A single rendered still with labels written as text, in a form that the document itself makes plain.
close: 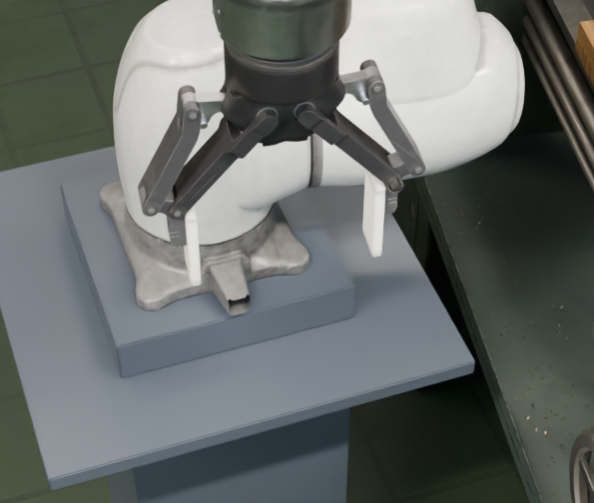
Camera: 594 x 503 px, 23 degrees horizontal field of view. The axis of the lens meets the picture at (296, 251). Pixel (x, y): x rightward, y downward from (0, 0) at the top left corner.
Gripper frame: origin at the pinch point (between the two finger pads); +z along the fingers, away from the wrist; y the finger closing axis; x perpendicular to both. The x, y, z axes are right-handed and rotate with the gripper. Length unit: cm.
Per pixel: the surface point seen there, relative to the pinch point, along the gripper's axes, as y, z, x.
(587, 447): -30.1, 36.4, -2.2
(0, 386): 30, 111, -85
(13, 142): 23, 112, -145
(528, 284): -40, 57, -41
